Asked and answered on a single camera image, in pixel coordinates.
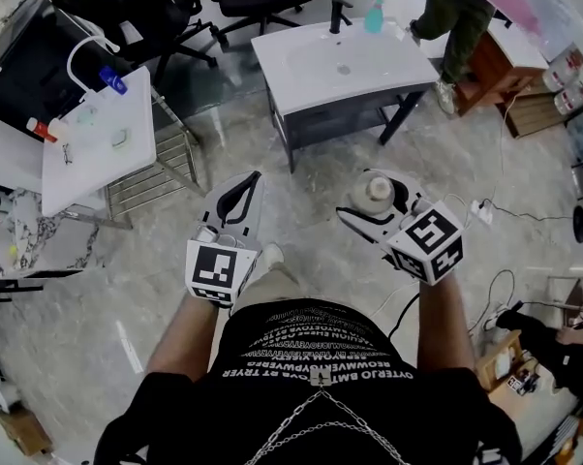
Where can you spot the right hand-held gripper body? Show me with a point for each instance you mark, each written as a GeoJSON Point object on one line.
{"type": "Point", "coordinates": [429, 240]}

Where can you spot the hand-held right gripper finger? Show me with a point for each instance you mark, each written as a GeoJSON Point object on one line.
{"type": "Point", "coordinates": [378, 230]}
{"type": "Point", "coordinates": [414, 193]}

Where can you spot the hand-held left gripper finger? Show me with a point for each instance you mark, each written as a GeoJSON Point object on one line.
{"type": "Point", "coordinates": [211, 211]}
{"type": "Point", "coordinates": [255, 221]}

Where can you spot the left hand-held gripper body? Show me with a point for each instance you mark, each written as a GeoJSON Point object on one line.
{"type": "Point", "coordinates": [214, 271]}

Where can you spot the beige round cap object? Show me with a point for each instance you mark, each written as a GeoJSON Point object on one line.
{"type": "Point", "coordinates": [371, 193]}

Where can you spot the person's left forearm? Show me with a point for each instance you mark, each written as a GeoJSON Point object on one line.
{"type": "Point", "coordinates": [182, 337]}

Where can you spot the person's right forearm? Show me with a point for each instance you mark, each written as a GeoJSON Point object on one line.
{"type": "Point", "coordinates": [444, 322]}

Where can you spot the white sink vanity table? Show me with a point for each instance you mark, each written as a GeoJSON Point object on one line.
{"type": "Point", "coordinates": [282, 85]}

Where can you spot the teal spray bottle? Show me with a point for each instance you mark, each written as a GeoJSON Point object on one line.
{"type": "Point", "coordinates": [374, 17]}

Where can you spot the person's white left shoe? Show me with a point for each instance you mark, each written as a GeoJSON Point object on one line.
{"type": "Point", "coordinates": [273, 255]}

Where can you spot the white power strip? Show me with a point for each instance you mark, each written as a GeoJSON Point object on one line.
{"type": "Point", "coordinates": [481, 212]}

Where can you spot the person's beige trousers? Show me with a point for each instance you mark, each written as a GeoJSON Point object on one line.
{"type": "Point", "coordinates": [272, 284]}

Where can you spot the steel rack stand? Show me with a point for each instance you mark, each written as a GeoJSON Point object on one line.
{"type": "Point", "coordinates": [165, 163]}

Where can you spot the pale green soap dish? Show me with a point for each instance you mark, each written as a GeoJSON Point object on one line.
{"type": "Point", "coordinates": [120, 138]}

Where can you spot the white washbasin slab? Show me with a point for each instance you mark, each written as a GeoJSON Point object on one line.
{"type": "Point", "coordinates": [98, 163]}

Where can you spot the small open wooden box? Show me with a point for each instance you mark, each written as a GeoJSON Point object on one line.
{"type": "Point", "coordinates": [497, 361]}

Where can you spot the brown wooden cabinet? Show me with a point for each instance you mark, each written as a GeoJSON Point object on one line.
{"type": "Point", "coordinates": [490, 75]}

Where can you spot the wooden crate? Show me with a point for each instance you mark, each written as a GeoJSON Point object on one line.
{"type": "Point", "coordinates": [533, 116]}

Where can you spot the black stool base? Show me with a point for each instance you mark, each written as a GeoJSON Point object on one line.
{"type": "Point", "coordinates": [580, 225]}

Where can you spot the small black eyeglasses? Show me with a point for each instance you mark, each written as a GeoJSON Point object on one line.
{"type": "Point", "coordinates": [68, 154]}

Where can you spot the marble patterned slab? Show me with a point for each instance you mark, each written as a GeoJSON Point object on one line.
{"type": "Point", "coordinates": [54, 245]}

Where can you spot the black printed t-shirt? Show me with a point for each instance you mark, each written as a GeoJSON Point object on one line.
{"type": "Point", "coordinates": [320, 429]}

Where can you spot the row of clear water jugs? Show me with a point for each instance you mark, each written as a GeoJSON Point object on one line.
{"type": "Point", "coordinates": [567, 80]}

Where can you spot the black faucet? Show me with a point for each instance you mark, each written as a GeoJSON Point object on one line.
{"type": "Point", "coordinates": [339, 17]}

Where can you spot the white curved faucet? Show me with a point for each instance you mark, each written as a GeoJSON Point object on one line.
{"type": "Point", "coordinates": [73, 66]}

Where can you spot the clear pink plastic sheet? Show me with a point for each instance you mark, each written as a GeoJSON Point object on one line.
{"type": "Point", "coordinates": [529, 3]}

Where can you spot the black cabinet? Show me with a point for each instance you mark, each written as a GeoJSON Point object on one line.
{"type": "Point", "coordinates": [25, 66]}

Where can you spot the brown cardboard box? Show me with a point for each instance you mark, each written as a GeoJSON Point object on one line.
{"type": "Point", "coordinates": [22, 431]}

